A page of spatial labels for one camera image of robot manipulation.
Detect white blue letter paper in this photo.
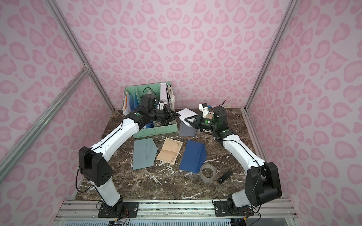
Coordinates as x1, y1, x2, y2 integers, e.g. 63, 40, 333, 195
177, 108, 197, 127

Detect dark blue envelope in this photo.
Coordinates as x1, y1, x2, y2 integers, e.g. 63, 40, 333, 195
180, 140, 206, 174

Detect cream letter paper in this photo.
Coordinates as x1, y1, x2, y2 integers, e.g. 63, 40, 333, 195
205, 112, 213, 120
156, 138, 183, 164

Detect light teal envelope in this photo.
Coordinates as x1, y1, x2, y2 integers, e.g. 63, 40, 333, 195
133, 138, 158, 170

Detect grey envelope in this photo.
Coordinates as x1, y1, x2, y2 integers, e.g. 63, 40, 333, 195
179, 122, 197, 137

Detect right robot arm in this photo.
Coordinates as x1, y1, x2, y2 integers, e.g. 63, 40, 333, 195
184, 106, 282, 209

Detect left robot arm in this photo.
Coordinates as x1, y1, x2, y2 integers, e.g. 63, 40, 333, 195
78, 94, 181, 209

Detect white binder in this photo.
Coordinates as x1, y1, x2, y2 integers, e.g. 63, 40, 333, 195
160, 83, 169, 104

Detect stack of loose papers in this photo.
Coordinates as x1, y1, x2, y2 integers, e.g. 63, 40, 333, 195
166, 84, 175, 111

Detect green file organizer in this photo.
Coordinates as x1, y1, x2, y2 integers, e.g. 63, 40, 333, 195
124, 83, 178, 138

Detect white document papers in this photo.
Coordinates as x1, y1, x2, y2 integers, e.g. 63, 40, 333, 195
122, 90, 134, 115

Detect clear tape roll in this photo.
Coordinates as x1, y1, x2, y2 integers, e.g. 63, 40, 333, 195
199, 163, 217, 183

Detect small black clip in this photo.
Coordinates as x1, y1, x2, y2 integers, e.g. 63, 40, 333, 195
217, 170, 233, 184

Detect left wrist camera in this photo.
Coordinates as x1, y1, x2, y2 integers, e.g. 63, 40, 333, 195
157, 102, 165, 110

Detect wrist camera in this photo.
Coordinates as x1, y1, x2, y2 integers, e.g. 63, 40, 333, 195
199, 103, 211, 117
157, 102, 165, 110

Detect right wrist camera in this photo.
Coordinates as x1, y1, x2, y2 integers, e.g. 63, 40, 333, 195
199, 103, 211, 117

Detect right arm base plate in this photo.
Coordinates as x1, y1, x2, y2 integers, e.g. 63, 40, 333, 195
212, 198, 254, 218

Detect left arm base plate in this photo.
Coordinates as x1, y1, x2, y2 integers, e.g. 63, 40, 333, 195
98, 201, 140, 218

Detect aluminium front rail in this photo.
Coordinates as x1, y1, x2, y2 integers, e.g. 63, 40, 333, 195
55, 198, 297, 221

